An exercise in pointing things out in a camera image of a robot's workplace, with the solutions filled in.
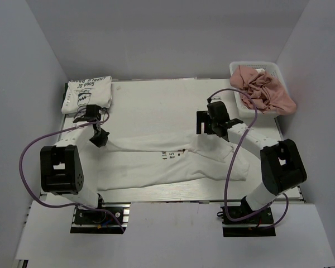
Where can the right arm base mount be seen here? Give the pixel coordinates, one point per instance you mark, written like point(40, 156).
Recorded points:
point(255, 226)

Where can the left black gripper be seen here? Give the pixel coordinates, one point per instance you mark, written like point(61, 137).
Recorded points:
point(102, 141)

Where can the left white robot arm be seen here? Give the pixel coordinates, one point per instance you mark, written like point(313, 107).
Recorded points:
point(60, 164)

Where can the folded white Charlie Brown t-shirt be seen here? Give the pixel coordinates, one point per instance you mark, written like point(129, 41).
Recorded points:
point(92, 91)

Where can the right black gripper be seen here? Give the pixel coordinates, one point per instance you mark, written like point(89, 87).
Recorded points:
point(203, 116)

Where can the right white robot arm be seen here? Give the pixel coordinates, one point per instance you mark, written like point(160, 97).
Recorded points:
point(281, 164)

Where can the pink t-shirt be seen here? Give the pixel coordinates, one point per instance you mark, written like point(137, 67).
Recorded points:
point(265, 92)

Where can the white plastic basket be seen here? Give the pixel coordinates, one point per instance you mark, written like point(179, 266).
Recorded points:
point(270, 67)

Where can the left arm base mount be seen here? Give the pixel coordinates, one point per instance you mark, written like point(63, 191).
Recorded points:
point(112, 222)

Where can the white graphic t-shirt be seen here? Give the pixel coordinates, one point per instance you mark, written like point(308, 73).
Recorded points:
point(166, 158)

